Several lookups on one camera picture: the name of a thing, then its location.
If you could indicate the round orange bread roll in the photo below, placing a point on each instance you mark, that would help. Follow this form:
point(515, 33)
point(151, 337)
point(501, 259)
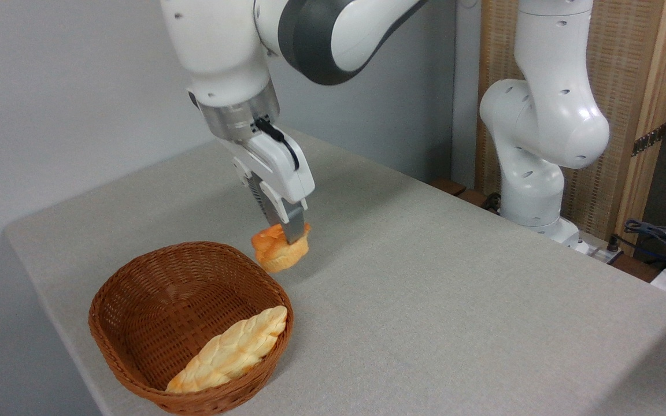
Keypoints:
point(275, 251)

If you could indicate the dark metal screen hinge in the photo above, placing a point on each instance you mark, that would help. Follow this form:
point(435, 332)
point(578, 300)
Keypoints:
point(649, 139)

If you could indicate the brown wicker basket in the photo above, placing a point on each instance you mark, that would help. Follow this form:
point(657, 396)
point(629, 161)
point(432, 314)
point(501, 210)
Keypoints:
point(136, 323)

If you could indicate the brown wooden ledge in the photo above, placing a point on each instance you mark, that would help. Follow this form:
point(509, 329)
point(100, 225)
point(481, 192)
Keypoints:
point(448, 186)

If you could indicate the wooden rattan folding screen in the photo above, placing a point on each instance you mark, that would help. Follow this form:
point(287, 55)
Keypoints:
point(622, 69)

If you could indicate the long braided bread loaf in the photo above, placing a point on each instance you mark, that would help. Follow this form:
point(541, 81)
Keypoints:
point(232, 349)

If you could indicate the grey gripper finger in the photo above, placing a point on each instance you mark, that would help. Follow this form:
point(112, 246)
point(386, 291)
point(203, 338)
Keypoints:
point(293, 222)
point(263, 202)

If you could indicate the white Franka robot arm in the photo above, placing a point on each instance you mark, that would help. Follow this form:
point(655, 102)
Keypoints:
point(547, 115)

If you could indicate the metal robot base clamp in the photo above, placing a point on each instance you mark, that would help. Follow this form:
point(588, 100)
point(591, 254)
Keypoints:
point(599, 249)

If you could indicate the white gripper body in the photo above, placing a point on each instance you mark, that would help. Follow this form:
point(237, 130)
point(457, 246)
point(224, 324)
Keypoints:
point(278, 164)

